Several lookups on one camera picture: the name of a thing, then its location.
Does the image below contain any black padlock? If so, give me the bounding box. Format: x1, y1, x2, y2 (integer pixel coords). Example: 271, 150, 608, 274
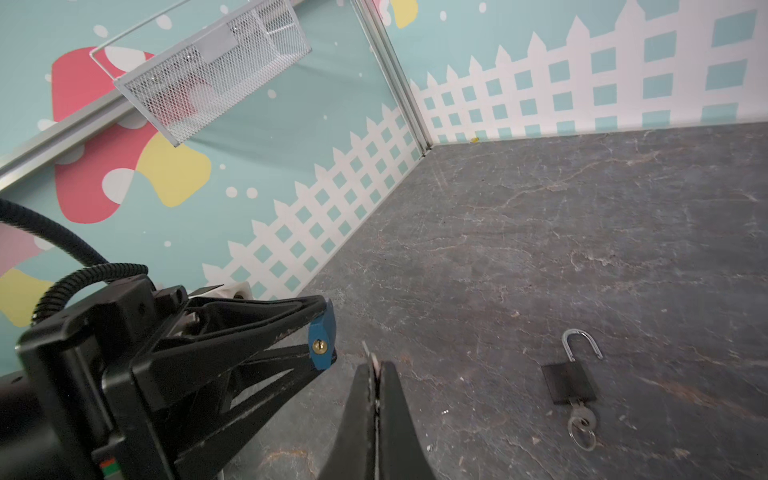
541, 328, 604, 405

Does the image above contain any white wire wall basket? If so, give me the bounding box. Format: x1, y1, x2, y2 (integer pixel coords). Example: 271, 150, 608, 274
88, 1, 312, 147

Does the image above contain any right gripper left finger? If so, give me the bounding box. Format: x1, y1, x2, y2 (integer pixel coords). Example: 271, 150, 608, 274
318, 364, 377, 480

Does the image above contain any small blue padlock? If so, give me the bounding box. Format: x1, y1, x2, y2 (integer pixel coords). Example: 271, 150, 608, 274
308, 299, 337, 371

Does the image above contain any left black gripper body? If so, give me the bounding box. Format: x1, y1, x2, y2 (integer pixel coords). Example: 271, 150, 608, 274
16, 275, 198, 479

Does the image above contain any silver key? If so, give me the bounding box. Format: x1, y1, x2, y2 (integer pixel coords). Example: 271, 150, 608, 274
567, 402, 597, 452

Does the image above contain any small key for blue padlock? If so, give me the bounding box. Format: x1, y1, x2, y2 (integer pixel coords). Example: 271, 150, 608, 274
362, 341, 381, 380

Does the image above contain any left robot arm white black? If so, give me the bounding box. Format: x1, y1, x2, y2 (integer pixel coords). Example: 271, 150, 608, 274
1, 200, 336, 479

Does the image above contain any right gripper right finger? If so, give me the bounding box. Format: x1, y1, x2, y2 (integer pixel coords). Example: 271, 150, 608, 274
378, 361, 435, 480

